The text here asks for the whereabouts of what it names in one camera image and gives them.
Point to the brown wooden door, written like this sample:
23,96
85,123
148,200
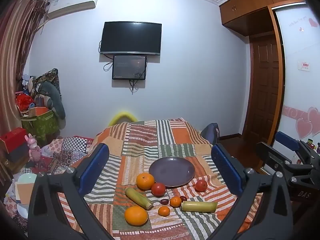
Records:
265,85

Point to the wall-mounted black television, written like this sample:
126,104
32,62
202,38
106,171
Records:
130,38

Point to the green fabric storage box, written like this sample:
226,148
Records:
41,127

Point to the grey plush toy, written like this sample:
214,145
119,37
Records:
53,97

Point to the small black wall monitor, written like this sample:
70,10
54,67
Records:
129,67

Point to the yellow chair back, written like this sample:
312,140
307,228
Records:
123,116

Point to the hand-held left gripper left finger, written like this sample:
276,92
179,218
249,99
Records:
96,165

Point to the red tomato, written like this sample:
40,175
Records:
158,189
201,185

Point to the dark grey box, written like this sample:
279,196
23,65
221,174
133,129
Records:
17,155

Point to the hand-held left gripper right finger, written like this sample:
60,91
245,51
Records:
225,170

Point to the pink bunny toy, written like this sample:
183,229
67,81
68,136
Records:
33,148

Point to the wooden overhead cabinet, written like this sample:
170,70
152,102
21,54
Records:
250,7

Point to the dark purple plate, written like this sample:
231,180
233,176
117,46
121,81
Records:
172,171

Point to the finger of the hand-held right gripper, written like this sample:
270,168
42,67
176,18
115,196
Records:
290,140
271,155

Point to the corn cob with husk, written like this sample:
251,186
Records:
138,198
199,206

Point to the white air conditioner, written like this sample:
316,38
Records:
72,3

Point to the patterned dark bag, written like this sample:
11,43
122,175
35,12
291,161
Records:
51,77

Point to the large orange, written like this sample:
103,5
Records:
136,215
145,181

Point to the dark red grape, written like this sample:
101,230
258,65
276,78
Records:
164,201
183,198

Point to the striped brown curtain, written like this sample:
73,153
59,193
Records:
15,55

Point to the white heart-print wardrobe door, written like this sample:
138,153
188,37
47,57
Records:
297,85

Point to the red box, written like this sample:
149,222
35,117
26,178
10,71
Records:
13,140

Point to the small tangerine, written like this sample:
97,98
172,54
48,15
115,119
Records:
175,201
164,211

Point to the striped patchwork tablecloth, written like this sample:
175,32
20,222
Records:
140,142

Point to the red plastic bag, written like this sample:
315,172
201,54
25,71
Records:
23,102

